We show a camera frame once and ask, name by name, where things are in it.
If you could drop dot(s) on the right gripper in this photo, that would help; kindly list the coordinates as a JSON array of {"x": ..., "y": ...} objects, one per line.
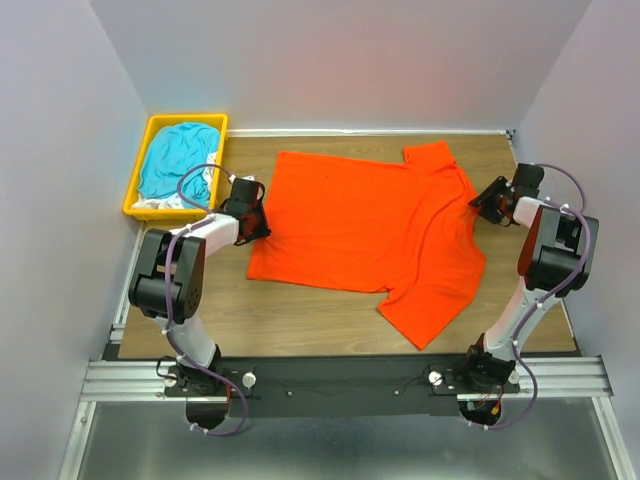
[{"x": 491, "y": 194}]

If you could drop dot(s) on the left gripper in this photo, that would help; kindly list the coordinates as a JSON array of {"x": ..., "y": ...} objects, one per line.
[{"x": 255, "y": 226}]

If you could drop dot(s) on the orange t shirt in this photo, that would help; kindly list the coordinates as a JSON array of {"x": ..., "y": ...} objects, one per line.
[{"x": 404, "y": 230}]

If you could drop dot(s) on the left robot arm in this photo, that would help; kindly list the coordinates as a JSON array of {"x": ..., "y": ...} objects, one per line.
[{"x": 167, "y": 279}]

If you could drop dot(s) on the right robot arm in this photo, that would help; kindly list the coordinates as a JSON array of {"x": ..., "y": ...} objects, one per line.
[{"x": 556, "y": 259}]

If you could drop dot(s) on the white t shirt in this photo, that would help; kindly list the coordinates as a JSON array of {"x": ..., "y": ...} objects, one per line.
[{"x": 171, "y": 181}]

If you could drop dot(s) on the light blue t shirt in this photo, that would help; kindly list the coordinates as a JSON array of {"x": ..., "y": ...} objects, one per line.
[{"x": 173, "y": 151}]

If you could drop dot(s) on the yellow plastic bin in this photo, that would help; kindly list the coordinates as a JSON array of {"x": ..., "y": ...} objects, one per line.
[{"x": 154, "y": 124}]

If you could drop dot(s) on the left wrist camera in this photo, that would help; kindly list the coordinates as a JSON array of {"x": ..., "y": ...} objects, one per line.
[{"x": 233, "y": 178}]

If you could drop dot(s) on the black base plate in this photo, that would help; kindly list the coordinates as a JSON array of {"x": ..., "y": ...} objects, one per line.
[{"x": 342, "y": 386}]

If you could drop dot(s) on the aluminium frame rail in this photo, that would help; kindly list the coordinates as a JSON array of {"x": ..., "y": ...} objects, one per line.
[{"x": 560, "y": 425}]

